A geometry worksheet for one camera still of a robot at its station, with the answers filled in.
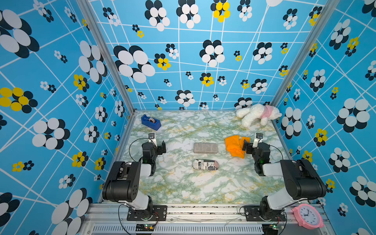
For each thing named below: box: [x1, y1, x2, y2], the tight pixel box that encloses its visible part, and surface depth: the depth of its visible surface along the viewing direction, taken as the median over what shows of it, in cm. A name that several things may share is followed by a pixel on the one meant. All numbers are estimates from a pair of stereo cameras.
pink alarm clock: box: [291, 203, 325, 231], surface depth 72 cm
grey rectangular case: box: [193, 142, 218, 154], surface depth 96 cm
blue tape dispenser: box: [141, 114, 162, 131], surface depth 110 cm
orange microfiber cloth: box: [224, 135, 251, 160], surface depth 98 cm
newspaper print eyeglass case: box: [192, 159, 219, 171], surface depth 89 cm
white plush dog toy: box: [235, 103, 283, 128], surface depth 110 cm
